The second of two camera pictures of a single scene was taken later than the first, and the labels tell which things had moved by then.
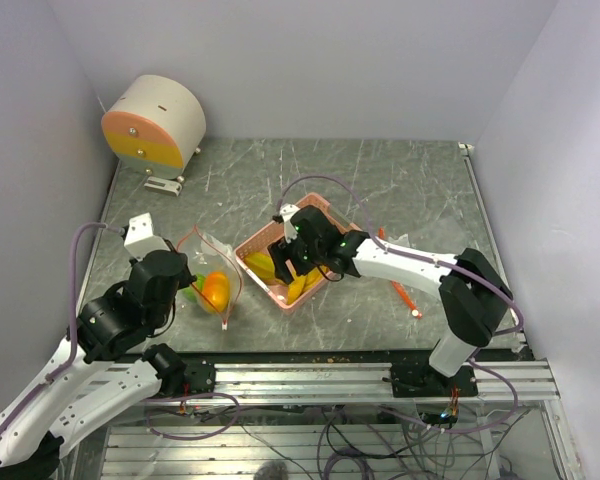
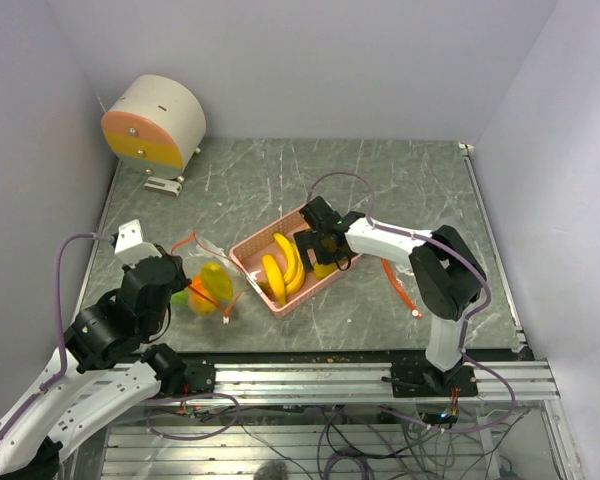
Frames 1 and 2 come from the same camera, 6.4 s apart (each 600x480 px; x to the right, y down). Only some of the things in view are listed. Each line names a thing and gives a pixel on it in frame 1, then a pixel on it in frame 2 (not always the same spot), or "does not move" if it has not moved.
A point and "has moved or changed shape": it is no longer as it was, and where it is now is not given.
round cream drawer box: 155,125 does not move
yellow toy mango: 261,263 -> 217,281
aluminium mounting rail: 364,381 does not move
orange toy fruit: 216,291 -> 199,297
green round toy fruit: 192,292 has moved or changed shape
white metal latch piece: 163,185 does not move
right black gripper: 282,270 -> 306,239
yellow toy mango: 212,298 -> 203,307
